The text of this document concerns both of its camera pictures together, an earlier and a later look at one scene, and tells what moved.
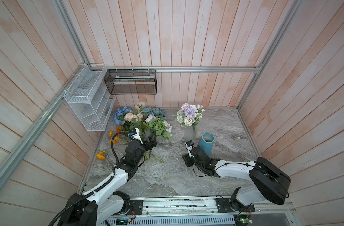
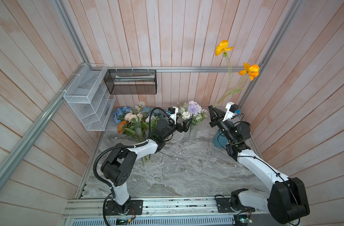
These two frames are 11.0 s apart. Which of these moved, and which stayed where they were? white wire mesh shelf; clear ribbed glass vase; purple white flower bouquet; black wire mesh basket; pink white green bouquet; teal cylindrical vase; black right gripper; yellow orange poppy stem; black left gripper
Moved: yellow orange poppy stem; black left gripper; teal cylindrical vase; purple white flower bouquet; black right gripper
Stayed: pink white green bouquet; white wire mesh shelf; black wire mesh basket; clear ribbed glass vase
